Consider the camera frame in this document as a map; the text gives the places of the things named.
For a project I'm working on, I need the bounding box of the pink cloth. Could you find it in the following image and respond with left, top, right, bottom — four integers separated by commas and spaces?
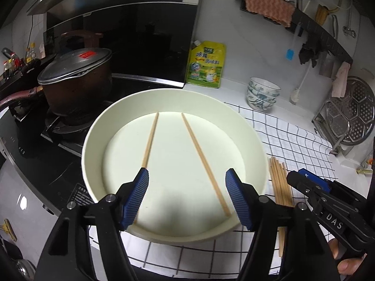
332, 62, 351, 98

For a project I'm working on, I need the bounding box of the orange dishcloth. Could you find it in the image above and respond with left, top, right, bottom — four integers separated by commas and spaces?
244, 0, 296, 27

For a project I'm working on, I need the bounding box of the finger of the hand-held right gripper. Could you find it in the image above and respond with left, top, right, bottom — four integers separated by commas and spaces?
298, 168, 334, 194
286, 170, 323, 215

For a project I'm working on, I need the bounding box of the perforated steel steamer plate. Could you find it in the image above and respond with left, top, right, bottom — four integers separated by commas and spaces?
321, 76, 375, 147

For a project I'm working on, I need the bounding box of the row of condiment bottles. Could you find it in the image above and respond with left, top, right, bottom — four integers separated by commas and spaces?
0, 42, 41, 79

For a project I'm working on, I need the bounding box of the person's right hand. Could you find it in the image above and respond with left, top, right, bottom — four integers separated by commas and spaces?
328, 238, 367, 276

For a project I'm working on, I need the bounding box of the metal pot lid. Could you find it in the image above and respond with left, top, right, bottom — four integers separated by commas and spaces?
37, 47, 113, 85

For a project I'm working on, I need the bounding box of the stainless steel rack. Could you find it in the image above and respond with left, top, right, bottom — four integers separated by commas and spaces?
312, 100, 352, 155

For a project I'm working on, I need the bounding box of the pile of wooden chopsticks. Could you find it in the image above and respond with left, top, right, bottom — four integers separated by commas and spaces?
269, 156, 295, 258

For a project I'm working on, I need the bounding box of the white long-handled brush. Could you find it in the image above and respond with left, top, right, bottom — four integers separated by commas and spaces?
290, 61, 311, 104

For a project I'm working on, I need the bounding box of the hanging metal utensil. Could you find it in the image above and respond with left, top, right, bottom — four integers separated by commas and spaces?
343, 0, 356, 37

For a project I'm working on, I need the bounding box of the long wooden chopstick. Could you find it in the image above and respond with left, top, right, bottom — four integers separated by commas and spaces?
132, 112, 159, 225
181, 113, 231, 217

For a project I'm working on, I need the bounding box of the brown cooking pot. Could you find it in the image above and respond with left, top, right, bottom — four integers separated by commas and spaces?
0, 61, 113, 120

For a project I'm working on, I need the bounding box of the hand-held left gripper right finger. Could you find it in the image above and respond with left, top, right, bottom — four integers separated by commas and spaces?
225, 168, 342, 281

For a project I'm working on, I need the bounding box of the yellow metal clip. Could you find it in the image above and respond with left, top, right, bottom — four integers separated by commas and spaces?
0, 218, 16, 240

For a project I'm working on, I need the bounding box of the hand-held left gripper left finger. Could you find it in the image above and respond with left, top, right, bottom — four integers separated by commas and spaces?
34, 167, 150, 281

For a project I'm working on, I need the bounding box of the yellow seasoning pouch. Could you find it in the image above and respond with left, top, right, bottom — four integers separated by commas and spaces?
185, 39, 227, 89

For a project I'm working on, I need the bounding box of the black wall rack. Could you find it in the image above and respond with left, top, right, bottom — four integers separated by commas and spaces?
234, 0, 353, 65

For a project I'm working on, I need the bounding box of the black rag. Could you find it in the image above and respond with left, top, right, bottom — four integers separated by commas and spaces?
299, 33, 318, 68

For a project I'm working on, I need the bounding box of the white round basin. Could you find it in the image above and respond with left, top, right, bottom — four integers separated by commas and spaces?
82, 88, 270, 243

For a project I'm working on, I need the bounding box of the blue silicone spatula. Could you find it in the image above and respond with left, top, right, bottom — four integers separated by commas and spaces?
285, 25, 302, 62

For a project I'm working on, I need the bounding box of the yellow hanging brush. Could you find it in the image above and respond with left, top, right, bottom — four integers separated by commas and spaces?
316, 5, 330, 25

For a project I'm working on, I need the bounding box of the black range hood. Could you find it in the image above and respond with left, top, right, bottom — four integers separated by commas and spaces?
26, 0, 203, 88

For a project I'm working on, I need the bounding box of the white black checkered cloth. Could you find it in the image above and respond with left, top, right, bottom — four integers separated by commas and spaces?
85, 102, 336, 281

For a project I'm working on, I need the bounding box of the black glass gas stove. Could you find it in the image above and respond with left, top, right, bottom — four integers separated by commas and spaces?
0, 73, 185, 211

